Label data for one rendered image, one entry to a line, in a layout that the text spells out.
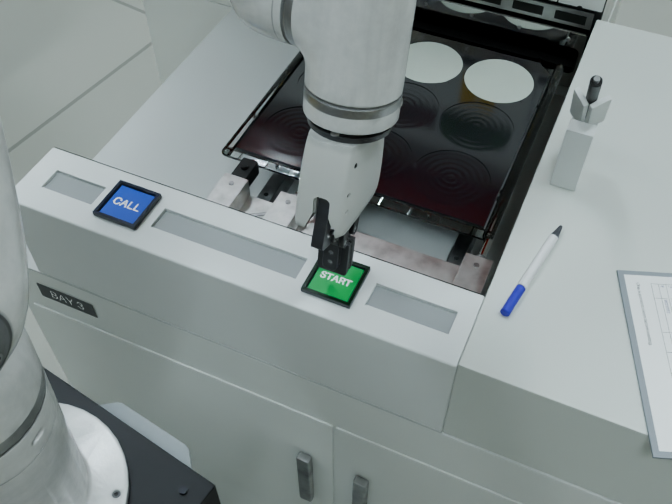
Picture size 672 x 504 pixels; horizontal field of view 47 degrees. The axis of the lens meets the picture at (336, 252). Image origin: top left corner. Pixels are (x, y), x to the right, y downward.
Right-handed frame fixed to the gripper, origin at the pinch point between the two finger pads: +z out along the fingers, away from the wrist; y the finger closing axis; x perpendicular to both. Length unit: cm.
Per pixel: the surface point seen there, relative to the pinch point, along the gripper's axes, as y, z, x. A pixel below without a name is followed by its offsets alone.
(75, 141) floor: -102, 81, -124
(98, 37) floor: -147, 71, -149
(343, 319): 2.7, 5.9, 2.6
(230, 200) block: -11.8, 8.0, -18.8
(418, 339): 1.9, 5.7, 10.3
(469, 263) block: -14.4, 7.6, 11.3
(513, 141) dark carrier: -37.1, 3.5, 10.1
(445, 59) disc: -50, 1, -4
